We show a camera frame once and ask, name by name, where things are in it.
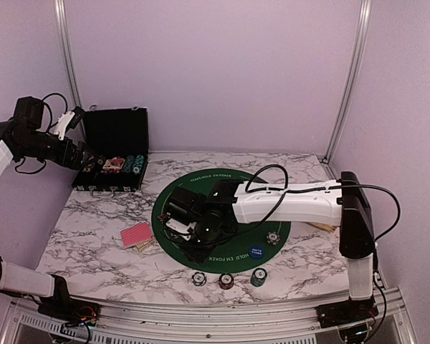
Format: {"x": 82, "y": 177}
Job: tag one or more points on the left aluminium frame post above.
{"x": 67, "y": 58}

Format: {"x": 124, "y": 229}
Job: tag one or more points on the green chip row in case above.
{"x": 128, "y": 165}

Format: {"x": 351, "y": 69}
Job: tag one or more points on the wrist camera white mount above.
{"x": 67, "y": 121}
{"x": 183, "y": 208}

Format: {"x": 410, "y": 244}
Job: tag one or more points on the aluminium frame post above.
{"x": 67, "y": 58}
{"x": 361, "y": 35}

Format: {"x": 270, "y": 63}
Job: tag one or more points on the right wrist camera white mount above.
{"x": 183, "y": 208}

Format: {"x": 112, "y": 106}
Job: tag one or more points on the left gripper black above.
{"x": 63, "y": 158}

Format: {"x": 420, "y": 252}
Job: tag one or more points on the blue small blind button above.
{"x": 256, "y": 252}

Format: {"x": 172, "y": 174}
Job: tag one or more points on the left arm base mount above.
{"x": 73, "y": 312}

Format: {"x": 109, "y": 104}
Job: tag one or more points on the black poker chip case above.
{"x": 115, "y": 133}

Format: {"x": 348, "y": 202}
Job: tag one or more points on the round green poker mat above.
{"x": 233, "y": 256}

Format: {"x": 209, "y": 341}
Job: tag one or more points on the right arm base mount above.
{"x": 345, "y": 312}

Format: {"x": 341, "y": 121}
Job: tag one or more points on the blue white chip stack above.
{"x": 198, "y": 279}

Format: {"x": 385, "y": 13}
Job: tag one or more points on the teal chip row in case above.
{"x": 138, "y": 164}

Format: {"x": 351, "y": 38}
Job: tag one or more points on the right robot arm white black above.
{"x": 337, "y": 203}

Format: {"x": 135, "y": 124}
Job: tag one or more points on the right aluminium frame post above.
{"x": 361, "y": 35}

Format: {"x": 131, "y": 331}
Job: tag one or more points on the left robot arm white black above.
{"x": 30, "y": 206}

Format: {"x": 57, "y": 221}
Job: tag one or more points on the red backed card deck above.
{"x": 136, "y": 234}

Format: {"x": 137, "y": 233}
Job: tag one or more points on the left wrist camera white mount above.
{"x": 67, "y": 121}

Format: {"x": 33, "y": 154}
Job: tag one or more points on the woven bamboo tray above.
{"x": 324, "y": 227}

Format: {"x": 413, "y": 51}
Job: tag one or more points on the card decks in case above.
{"x": 113, "y": 165}

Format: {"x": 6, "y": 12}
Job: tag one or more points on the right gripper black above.
{"x": 198, "y": 255}

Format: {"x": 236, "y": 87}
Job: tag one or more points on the front aluminium rail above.
{"x": 291, "y": 321}

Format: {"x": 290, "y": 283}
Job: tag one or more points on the teal black chip stack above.
{"x": 258, "y": 277}

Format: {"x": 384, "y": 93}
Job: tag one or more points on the brown black chip stack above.
{"x": 226, "y": 281}

